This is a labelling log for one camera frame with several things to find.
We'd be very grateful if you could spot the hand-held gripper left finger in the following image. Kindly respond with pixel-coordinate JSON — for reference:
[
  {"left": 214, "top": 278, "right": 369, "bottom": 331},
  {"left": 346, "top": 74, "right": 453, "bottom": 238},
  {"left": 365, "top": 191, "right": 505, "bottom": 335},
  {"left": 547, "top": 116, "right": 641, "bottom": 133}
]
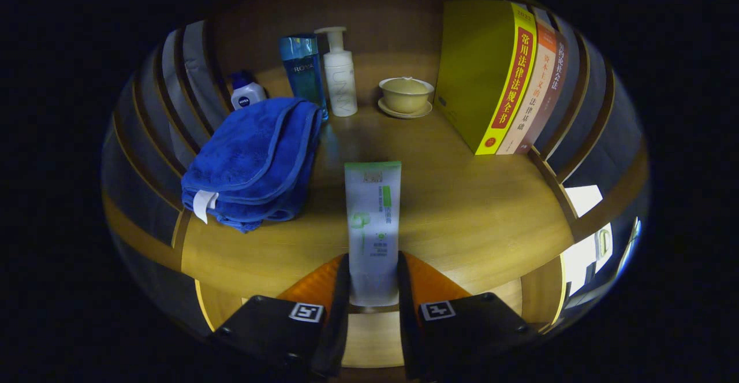
[{"left": 209, "top": 254, "right": 352, "bottom": 379}]

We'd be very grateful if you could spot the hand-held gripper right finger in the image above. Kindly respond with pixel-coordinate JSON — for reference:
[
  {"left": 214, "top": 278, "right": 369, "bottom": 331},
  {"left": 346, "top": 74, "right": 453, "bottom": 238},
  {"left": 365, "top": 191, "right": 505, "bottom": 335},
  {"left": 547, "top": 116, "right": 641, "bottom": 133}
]
[{"left": 396, "top": 251, "right": 539, "bottom": 380}]

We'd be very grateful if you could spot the white green cosmetic tube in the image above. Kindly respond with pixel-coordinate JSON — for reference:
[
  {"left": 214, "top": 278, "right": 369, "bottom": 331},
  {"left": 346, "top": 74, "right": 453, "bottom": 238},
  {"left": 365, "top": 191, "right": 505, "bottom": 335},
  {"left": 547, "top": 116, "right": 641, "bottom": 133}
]
[{"left": 344, "top": 161, "right": 402, "bottom": 307}]

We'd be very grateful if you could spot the white drawer unit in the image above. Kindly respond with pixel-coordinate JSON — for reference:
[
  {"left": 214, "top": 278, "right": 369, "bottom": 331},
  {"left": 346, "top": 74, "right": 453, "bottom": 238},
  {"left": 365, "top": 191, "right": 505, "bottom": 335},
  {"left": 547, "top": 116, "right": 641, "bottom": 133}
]
[{"left": 563, "top": 185, "right": 641, "bottom": 297}]

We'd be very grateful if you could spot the wooden cabinet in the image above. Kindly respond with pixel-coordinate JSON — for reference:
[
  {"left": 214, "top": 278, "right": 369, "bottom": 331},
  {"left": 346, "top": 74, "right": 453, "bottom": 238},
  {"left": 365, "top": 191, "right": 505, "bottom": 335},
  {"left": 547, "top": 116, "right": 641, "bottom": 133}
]
[{"left": 103, "top": 0, "right": 650, "bottom": 337}]

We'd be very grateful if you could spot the blue folded towel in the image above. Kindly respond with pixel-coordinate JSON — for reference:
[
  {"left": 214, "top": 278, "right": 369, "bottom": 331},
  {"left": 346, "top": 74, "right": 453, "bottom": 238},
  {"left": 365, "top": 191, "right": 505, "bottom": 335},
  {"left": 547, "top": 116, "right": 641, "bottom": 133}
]
[{"left": 181, "top": 97, "right": 324, "bottom": 233}]

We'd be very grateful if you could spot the beige lidded tea bowl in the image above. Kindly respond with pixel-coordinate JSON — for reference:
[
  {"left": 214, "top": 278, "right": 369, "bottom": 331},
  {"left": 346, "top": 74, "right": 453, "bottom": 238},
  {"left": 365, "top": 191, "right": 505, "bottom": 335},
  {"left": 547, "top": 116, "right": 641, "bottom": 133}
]
[{"left": 378, "top": 77, "right": 435, "bottom": 120}]

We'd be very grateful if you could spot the white pump bottle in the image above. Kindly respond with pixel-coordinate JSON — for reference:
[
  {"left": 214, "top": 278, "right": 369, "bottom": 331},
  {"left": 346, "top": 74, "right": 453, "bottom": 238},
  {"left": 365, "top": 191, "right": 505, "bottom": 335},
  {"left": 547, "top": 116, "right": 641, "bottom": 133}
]
[{"left": 315, "top": 26, "right": 359, "bottom": 118}]

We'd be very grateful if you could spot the small white blue-capped bottle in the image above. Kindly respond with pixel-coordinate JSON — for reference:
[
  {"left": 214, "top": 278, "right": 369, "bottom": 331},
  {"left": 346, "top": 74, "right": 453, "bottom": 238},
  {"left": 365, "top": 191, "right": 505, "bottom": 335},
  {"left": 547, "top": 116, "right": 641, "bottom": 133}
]
[{"left": 230, "top": 70, "right": 268, "bottom": 110}]

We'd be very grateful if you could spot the blue translucent bottle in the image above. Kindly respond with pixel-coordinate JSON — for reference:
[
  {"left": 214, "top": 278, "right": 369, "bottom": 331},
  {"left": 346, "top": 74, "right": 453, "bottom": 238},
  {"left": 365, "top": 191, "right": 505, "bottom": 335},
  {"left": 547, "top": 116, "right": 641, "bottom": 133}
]
[{"left": 279, "top": 35, "right": 329, "bottom": 121}]

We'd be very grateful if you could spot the beige orange book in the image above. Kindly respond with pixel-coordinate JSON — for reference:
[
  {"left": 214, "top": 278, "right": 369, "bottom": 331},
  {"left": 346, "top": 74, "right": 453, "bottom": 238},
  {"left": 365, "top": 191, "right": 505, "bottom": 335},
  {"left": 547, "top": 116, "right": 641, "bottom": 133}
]
[{"left": 497, "top": 8, "right": 558, "bottom": 155}]

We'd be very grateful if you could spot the yellow book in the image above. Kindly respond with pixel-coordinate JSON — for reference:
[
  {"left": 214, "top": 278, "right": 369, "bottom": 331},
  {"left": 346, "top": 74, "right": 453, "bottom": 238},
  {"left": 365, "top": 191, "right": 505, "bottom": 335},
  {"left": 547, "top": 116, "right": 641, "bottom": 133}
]
[{"left": 434, "top": 0, "right": 538, "bottom": 156}]

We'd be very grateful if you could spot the brown book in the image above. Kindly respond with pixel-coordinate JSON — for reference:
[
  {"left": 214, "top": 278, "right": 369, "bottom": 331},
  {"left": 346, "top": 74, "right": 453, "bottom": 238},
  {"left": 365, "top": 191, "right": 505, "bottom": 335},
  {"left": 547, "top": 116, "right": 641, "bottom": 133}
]
[{"left": 518, "top": 25, "right": 569, "bottom": 154}]

